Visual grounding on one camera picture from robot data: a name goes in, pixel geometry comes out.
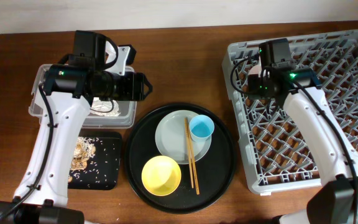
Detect pink cup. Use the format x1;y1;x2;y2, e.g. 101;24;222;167
248;64;262;76

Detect white napkin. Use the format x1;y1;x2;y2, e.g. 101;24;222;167
90;98;121;117

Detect blue cup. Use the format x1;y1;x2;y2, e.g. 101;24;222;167
189;114;214;142

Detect food scraps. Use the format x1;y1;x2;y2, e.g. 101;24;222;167
68;137;96;183

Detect yellow bowl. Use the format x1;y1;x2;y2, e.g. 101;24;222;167
141;156;181;197

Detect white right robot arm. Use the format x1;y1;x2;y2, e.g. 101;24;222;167
247;39;358;223

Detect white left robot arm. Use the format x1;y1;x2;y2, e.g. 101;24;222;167
0;30;153;223

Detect grey dishwasher rack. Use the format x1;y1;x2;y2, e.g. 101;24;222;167
222;30;358;195

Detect clear plastic bin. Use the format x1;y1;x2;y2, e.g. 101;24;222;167
29;64;137;129

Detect grey plate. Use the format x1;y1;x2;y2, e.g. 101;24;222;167
155;110;212;164

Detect wooden chopstick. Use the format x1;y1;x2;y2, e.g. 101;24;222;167
188;121;200;195
184;117;194;189

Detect black rectangular tray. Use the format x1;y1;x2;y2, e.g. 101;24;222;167
68;129;122;190

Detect round black tray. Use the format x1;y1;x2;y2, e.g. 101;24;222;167
124;103;236;214

